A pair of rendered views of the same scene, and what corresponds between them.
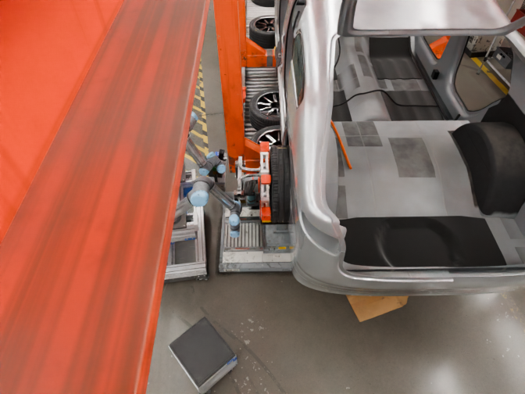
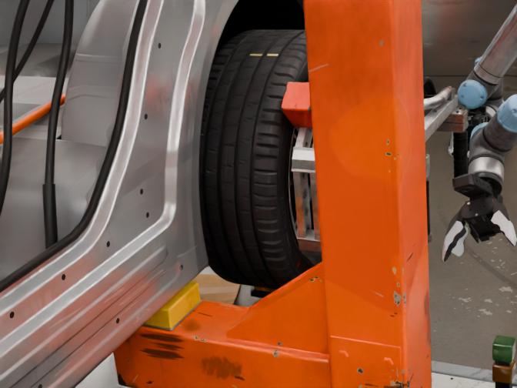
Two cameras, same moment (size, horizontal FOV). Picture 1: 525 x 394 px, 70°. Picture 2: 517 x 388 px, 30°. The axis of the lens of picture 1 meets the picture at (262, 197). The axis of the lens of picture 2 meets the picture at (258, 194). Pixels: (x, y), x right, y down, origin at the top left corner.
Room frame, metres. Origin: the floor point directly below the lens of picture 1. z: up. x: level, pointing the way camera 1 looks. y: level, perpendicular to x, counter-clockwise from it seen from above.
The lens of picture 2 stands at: (4.20, 0.87, 1.69)
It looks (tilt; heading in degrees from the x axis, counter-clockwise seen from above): 22 degrees down; 209
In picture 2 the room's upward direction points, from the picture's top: 6 degrees counter-clockwise
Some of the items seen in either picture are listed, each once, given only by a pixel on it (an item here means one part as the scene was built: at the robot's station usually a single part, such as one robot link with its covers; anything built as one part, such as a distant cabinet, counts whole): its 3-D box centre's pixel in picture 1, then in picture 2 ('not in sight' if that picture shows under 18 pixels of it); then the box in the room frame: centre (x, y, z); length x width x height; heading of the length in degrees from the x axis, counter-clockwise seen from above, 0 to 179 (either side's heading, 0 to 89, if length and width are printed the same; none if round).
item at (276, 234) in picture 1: (281, 220); not in sight; (2.12, -0.19, 0.32); 0.40 x 0.30 x 0.28; 1
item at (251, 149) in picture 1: (271, 154); (229, 317); (2.65, -0.09, 0.69); 0.52 x 0.17 x 0.35; 91
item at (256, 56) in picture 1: (266, 51); not in sight; (4.58, -0.05, 0.69); 0.52 x 0.17 x 0.35; 91
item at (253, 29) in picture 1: (269, 31); not in sight; (5.74, -0.11, 0.39); 0.66 x 0.66 x 0.24
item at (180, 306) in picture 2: not in sight; (159, 302); (2.66, -0.26, 0.71); 0.14 x 0.14 x 0.05; 1
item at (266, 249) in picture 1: (280, 230); not in sight; (2.14, -0.19, 0.13); 0.50 x 0.36 x 0.10; 1
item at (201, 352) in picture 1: (205, 356); not in sight; (0.91, 0.45, 0.17); 0.43 x 0.36 x 0.34; 41
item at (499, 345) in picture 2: not in sight; (504, 349); (2.51, 0.46, 0.64); 0.04 x 0.04 x 0.04; 1
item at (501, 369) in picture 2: not in sight; (503, 369); (2.51, 0.46, 0.59); 0.04 x 0.04 x 0.04; 1
